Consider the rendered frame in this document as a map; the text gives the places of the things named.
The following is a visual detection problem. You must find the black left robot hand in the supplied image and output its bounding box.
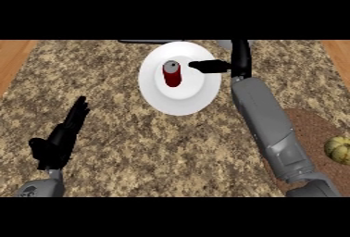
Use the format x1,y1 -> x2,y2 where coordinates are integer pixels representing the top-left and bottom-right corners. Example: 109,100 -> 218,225
27,95 -> 91,171

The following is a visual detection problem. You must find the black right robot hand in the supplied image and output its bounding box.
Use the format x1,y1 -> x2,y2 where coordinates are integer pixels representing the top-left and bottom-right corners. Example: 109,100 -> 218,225
187,40 -> 253,79

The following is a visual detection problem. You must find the white round plate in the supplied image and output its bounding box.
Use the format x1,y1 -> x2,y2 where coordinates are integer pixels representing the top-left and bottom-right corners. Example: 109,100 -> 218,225
137,41 -> 224,117

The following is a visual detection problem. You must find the red can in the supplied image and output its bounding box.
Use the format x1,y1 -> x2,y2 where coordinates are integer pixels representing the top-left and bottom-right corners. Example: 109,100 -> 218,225
160,60 -> 182,89

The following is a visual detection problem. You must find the brown round placemat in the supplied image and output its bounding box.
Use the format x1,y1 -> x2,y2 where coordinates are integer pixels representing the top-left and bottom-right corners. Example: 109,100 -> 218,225
274,107 -> 350,198

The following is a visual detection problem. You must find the grey rounded object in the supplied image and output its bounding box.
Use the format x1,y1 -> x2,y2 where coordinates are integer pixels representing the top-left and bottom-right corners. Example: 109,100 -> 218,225
213,40 -> 234,51

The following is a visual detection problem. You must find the green yellow squash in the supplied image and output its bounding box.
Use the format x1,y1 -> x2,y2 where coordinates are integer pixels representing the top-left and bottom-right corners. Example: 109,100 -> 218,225
321,136 -> 350,166

